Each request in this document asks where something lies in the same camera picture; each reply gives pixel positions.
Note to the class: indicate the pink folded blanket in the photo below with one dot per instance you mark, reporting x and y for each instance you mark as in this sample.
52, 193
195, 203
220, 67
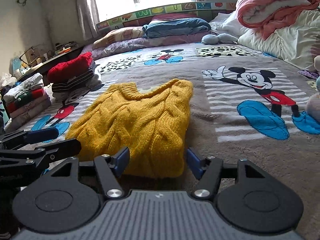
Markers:
272, 7

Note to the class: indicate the teal soft toy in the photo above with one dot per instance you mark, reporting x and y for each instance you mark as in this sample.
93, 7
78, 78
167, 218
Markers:
318, 84

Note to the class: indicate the purple cloth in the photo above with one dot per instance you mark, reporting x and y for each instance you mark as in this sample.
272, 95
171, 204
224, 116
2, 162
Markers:
308, 75

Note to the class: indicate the yellow knit sweater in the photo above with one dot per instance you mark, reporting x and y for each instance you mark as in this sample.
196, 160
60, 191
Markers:
140, 120

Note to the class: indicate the white duvet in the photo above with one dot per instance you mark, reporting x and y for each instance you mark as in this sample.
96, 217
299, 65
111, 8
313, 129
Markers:
287, 40

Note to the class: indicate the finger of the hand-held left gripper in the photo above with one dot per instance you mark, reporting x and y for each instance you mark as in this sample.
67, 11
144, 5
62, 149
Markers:
42, 134
62, 147

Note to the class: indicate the cluttered dark side table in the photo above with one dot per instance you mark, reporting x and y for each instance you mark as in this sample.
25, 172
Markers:
45, 57

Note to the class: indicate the pale pink plush toy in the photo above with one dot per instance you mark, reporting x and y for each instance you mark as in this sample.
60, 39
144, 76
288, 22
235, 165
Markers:
313, 108

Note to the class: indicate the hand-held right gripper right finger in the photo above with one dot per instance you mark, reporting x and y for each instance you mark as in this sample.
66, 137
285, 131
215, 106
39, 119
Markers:
193, 162

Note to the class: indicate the cartoon mouse printed blanket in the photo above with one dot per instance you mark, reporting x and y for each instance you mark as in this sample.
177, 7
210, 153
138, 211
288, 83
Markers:
225, 100

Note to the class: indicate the colourful picture foam board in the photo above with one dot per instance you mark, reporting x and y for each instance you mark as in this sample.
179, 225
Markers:
155, 11

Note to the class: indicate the red knit sweater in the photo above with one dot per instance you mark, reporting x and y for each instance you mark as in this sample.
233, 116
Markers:
71, 66

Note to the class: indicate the beige curtain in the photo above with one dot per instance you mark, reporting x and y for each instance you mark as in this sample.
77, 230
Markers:
85, 7

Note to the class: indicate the stack of pale folded clothes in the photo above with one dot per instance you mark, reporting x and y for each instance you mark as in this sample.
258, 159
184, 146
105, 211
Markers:
27, 97

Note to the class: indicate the blue folded blanket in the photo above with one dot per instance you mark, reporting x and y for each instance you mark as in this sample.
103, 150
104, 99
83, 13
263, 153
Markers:
175, 27

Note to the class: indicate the grey plush toy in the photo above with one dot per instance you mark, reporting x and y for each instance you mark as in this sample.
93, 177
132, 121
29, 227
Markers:
217, 38

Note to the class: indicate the stack of striped folded clothes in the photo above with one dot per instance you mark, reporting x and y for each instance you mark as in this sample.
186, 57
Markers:
75, 85

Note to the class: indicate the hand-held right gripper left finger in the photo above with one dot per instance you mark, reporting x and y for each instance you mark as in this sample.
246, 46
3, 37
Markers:
123, 160

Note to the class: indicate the patterned pillow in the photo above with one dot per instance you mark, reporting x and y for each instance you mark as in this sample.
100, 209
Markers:
120, 35

